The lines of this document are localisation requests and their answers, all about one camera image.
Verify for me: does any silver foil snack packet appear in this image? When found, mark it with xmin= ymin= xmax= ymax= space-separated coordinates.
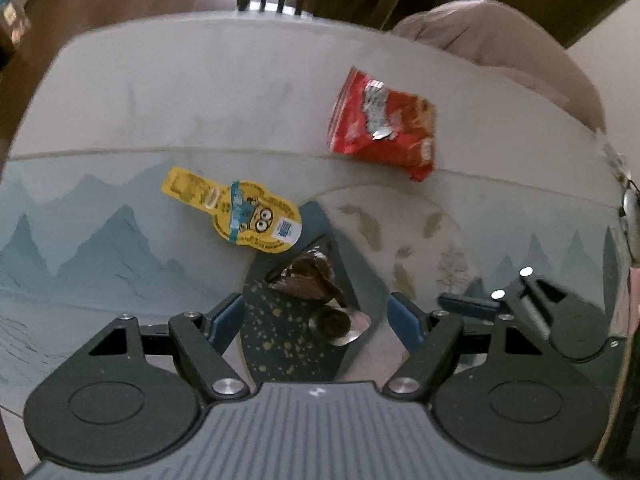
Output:
xmin=307 ymin=307 xmax=371 ymax=348

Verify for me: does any dark teal gold-speckled box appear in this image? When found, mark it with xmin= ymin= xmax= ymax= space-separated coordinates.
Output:
xmin=239 ymin=201 xmax=375 ymax=386

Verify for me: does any yellow cartoon snack packet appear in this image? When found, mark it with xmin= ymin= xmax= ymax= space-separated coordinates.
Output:
xmin=160 ymin=166 xmax=305 ymax=255

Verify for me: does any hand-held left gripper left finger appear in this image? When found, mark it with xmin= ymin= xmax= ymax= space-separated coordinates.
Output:
xmin=70 ymin=291 xmax=251 ymax=402

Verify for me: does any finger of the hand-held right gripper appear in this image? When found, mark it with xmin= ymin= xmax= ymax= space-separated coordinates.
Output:
xmin=437 ymin=265 xmax=596 ymax=356

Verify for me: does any mountain print tablecloth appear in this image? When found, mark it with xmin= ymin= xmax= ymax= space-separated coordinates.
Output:
xmin=0 ymin=12 xmax=631 ymax=461

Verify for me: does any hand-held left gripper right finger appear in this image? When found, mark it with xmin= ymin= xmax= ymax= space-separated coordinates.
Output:
xmin=382 ymin=290 xmax=566 ymax=402

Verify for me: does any red chips packet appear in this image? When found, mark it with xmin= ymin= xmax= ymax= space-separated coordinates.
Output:
xmin=327 ymin=66 xmax=437 ymax=183

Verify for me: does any beige cushion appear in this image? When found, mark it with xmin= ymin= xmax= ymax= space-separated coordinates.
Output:
xmin=390 ymin=0 xmax=606 ymax=133

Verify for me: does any brown red snack packet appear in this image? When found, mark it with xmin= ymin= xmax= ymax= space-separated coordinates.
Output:
xmin=267 ymin=250 xmax=346 ymax=308

